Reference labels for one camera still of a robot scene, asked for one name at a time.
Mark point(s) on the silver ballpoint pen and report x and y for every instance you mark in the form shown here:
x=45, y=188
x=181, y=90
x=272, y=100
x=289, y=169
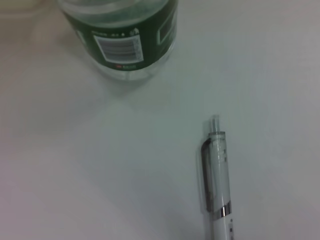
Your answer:
x=217, y=175

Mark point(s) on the clear green-label water bottle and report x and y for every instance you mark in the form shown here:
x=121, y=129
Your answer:
x=120, y=30

